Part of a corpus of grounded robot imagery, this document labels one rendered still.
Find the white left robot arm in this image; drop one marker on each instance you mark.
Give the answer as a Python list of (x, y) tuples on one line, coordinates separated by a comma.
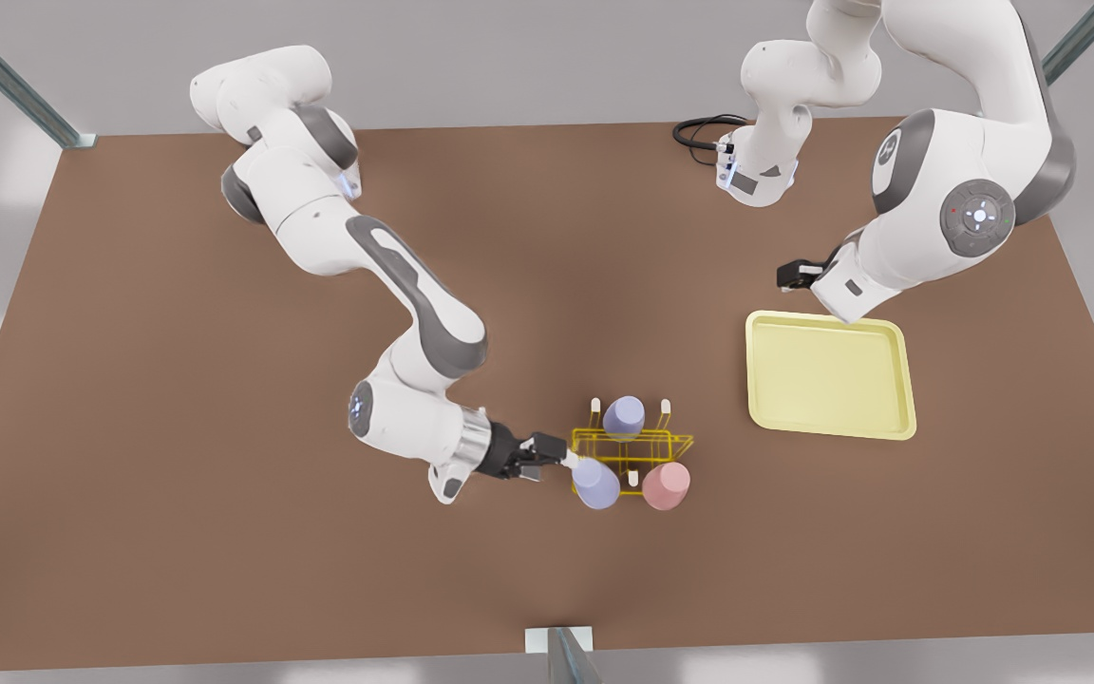
[(946, 180)]

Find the pale yellow tray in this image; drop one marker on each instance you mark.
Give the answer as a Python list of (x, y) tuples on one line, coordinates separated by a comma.
[(830, 375)]

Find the periwinkle blue cup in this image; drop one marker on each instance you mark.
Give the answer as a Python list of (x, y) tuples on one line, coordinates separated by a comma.
[(596, 484)]

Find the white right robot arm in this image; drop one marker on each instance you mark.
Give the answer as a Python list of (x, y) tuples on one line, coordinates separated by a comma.
[(319, 204)]

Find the silver frame post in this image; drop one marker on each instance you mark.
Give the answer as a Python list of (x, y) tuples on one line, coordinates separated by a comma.
[(6, 81), (566, 655), (1084, 38)]

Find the pink cup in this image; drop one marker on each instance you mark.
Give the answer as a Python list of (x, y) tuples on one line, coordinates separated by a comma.
[(667, 485)]

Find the lavender cup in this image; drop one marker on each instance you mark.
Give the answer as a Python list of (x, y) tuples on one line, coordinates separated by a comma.
[(624, 416)]

